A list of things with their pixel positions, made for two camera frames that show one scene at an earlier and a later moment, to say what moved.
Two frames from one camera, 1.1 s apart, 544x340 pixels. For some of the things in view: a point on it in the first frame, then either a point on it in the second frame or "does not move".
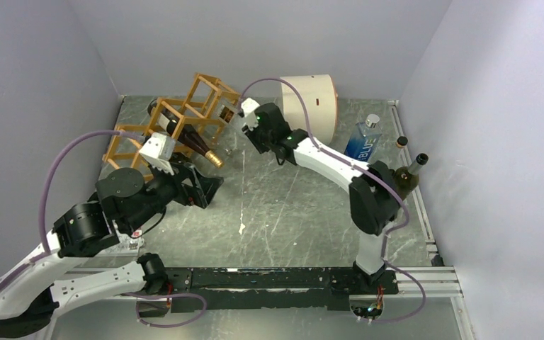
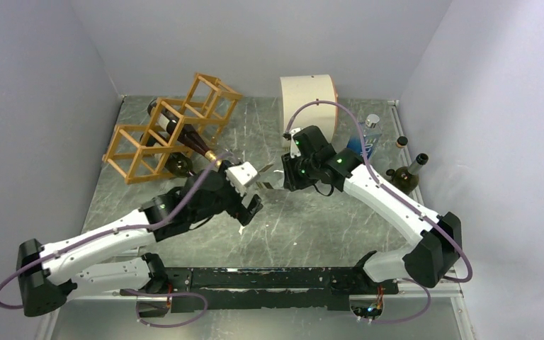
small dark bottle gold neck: (401, 141) does not move
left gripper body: (188, 194) → (238, 210)
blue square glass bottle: (364, 139) does not move
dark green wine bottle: (406, 178) does not move
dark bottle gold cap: (188, 136) does not move
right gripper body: (262, 142) → (298, 172)
